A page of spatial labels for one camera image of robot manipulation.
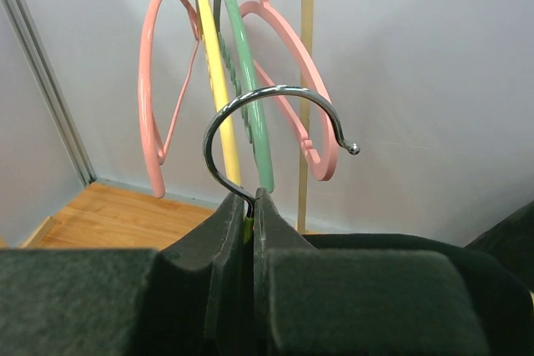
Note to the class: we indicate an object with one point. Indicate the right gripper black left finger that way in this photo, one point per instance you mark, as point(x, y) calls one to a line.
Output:
point(183, 300)

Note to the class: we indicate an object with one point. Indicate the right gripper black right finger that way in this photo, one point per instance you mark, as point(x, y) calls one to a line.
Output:
point(310, 301)

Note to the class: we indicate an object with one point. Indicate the pink hanger with metal hook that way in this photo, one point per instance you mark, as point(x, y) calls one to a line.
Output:
point(155, 145)

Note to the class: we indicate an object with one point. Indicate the black t shirt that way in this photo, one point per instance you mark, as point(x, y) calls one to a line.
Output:
point(497, 268)

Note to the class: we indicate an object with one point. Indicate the yellow hanger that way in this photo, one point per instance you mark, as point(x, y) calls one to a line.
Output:
point(217, 83)

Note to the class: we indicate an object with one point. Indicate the mint green hanger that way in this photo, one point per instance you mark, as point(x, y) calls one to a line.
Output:
point(243, 77)

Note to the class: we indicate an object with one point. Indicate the wooden clothes rack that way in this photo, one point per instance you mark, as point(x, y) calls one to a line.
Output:
point(212, 149)

